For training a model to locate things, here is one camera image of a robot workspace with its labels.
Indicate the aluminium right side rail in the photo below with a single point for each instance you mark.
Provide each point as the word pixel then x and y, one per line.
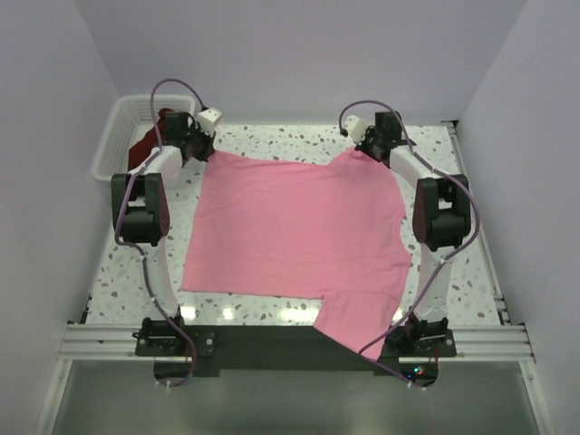
pixel 499 298

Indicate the aluminium rail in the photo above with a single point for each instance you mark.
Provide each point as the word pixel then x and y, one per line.
pixel 499 298
pixel 103 342

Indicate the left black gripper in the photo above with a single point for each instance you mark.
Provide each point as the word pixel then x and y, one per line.
pixel 208 140

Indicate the white plastic laundry basket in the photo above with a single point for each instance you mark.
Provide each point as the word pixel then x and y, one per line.
pixel 131 117

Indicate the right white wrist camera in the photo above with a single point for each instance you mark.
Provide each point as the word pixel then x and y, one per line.
pixel 355 128

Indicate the pink t-shirt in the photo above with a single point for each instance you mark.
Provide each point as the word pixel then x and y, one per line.
pixel 329 232

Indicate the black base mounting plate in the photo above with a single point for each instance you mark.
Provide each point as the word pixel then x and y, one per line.
pixel 208 350

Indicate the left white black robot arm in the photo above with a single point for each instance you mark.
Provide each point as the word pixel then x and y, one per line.
pixel 141 217

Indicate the aluminium front rail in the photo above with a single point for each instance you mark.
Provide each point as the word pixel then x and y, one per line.
pixel 103 342

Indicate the dark red t-shirt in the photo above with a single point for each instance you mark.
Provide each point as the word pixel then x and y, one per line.
pixel 159 151

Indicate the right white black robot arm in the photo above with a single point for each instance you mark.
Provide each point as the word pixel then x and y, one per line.
pixel 441 220

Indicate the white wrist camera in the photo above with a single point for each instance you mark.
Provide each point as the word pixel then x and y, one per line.
pixel 208 120
pixel 355 128

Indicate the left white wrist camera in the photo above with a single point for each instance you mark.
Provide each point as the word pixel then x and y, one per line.
pixel 208 120

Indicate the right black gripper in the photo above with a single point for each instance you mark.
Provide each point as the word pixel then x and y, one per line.
pixel 362 147

